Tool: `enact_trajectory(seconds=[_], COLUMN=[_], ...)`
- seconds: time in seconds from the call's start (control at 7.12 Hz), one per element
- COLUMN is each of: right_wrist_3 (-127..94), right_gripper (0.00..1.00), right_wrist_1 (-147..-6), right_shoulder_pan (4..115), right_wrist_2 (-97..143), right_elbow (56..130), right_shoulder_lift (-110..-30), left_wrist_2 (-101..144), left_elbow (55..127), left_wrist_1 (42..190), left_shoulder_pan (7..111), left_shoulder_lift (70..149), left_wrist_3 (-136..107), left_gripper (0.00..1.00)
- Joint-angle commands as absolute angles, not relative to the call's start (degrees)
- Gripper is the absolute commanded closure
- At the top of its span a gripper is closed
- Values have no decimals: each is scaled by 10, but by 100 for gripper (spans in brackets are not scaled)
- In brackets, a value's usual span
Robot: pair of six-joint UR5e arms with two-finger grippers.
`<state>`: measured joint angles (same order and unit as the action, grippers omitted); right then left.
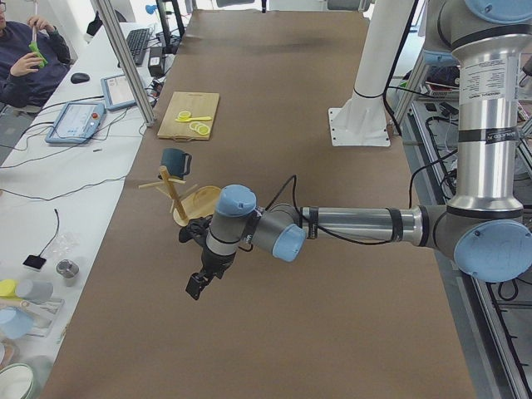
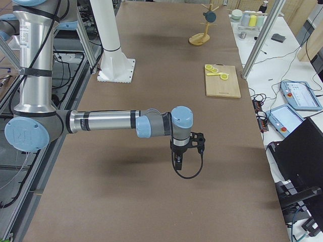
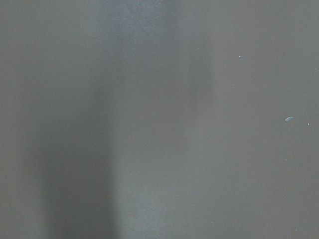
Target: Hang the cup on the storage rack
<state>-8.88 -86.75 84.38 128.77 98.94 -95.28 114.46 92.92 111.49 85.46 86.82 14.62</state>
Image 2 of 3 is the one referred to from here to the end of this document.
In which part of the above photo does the yellow cup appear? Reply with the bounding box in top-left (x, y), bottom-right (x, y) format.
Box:
top-left (248, 15), bottom-right (257, 27)

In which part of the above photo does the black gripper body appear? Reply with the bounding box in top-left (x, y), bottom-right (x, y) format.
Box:
top-left (170, 138), bottom-right (191, 156)

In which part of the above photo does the mint green bowl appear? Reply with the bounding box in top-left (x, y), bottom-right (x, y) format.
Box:
top-left (231, 9), bottom-right (243, 20)

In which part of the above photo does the grey cup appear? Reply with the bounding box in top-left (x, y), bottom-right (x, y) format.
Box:
top-left (241, 13), bottom-right (250, 26)

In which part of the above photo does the light blue cup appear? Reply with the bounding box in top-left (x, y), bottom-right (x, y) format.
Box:
top-left (255, 15), bottom-right (264, 29)

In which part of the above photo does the teach pendant tablet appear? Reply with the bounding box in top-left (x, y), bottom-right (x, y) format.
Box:
top-left (280, 80), bottom-right (322, 111)
top-left (266, 104), bottom-right (305, 138)

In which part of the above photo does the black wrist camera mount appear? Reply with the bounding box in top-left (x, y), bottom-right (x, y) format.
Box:
top-left (189, 132), bottom-right (205, 155)

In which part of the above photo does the wooden cup rack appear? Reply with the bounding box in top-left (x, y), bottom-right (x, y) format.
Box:
top-left (188, 1), bottom-right (219, 46)

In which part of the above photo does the wooden cutting board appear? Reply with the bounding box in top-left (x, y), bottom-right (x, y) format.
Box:
top-left (204, 64), bottom-right (241, 98)

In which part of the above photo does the stainless steel cup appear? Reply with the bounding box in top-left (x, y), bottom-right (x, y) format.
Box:
top-left (239, 32), bottom-right (247, 39)

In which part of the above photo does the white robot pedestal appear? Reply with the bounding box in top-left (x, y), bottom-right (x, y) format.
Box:
top-left (90, 0), bottom-right (135, 83)

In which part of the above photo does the blue-grey mug yellow inside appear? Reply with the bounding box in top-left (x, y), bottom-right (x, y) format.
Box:
top-left (203, 11), bottom-right (217, 23)

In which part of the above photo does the black camera cable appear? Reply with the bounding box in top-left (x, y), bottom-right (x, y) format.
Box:
top-left (171, 146), bottom-right (204, 179)

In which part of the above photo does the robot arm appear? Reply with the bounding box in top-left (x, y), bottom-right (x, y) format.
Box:
top-left (5, 1), bottom-right (194, 170)

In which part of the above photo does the black monitor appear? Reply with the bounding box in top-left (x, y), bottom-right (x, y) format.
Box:
top-left (267, 118), bottom-right (322, 223)

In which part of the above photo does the dark grey cloth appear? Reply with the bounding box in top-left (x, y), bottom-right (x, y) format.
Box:
top-left (271, 33), bottom-right (286, 43)

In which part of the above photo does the power strip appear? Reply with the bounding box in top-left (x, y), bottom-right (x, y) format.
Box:
top-left (252, 99), bottom-right (268, 133)

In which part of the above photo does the yellow plastic knife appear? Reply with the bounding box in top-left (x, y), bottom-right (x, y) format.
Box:
top-left (206, 73), bottom-right (223, 76)

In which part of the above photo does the aluminium frame post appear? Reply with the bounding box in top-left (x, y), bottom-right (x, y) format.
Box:
top-left (241, 0), bottom-right (286, 79)

